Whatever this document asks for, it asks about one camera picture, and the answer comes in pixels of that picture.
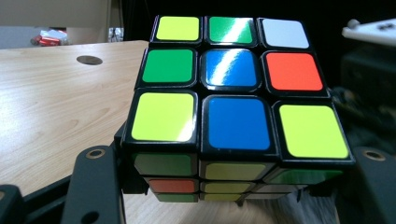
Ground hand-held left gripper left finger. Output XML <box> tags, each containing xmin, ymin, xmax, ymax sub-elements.
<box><xmin>60</xmin><ymin>122</ymin><xmax>149</xmax><ymax>224</ymax></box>

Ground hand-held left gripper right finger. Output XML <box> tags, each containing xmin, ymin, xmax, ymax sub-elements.
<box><xmin>335</xmin><ymin>146</ymin><xmax>396</xmax><ymax>224</ymax></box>

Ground multicoloured puzzle cube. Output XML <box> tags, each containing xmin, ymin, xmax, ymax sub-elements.
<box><xmin>120</xmin><ymin>14</ymin><xmax>357</xmax><ymax>203</ymax></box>

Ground dark round table grommet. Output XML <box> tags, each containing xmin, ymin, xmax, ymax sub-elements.
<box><xmin>76</xmin><ymin>54</ymin><xmax>104</xmax><ymax>66</ymax></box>

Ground red can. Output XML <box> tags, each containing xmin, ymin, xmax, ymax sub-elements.
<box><xmin>30</xmin><ymin>29</ymin><xmax>68</xmax><ymax>48</ymax></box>

